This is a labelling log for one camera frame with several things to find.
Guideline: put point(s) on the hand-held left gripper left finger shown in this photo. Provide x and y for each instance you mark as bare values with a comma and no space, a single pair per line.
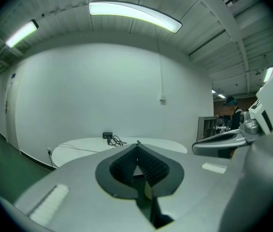
78,190

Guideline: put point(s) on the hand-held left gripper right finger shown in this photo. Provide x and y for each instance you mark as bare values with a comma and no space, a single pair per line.
194,182

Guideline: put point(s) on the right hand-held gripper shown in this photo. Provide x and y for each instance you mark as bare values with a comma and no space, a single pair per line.
269,120

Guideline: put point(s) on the grey shelf cabinet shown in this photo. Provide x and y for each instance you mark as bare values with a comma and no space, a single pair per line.
206,128

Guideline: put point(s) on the small black device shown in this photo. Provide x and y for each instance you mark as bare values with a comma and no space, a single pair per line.
107,134

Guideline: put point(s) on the small distant ceiling light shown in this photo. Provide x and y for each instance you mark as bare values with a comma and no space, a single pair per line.
268,74

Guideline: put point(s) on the white door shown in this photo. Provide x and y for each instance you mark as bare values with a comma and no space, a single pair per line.
11,115

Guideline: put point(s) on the long curved ceiling light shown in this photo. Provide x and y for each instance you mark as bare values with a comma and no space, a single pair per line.
136,13

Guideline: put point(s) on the rectangular ceiling light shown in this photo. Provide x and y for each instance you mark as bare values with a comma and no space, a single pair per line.
21,34

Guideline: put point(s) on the white wall socket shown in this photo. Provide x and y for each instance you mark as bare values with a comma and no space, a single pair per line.
49,150

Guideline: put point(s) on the white wall junction box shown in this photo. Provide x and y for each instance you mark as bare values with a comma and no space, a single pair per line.
162,99

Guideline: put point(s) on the white wall conduit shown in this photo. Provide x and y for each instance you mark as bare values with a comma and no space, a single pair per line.
159,62

